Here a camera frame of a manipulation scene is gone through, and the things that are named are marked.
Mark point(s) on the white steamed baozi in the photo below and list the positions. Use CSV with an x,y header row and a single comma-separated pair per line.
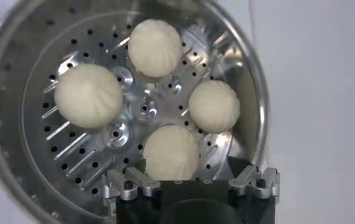
x,y
155,47
171,153
214,106
88,95

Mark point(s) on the stainless steel steamer basket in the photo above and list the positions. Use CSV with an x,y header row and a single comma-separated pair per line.
x,y
82,152

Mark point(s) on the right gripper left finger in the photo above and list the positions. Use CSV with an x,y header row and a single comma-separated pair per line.
x,y
143,184

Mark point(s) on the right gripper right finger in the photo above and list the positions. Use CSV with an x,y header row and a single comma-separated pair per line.
x,y
247,179

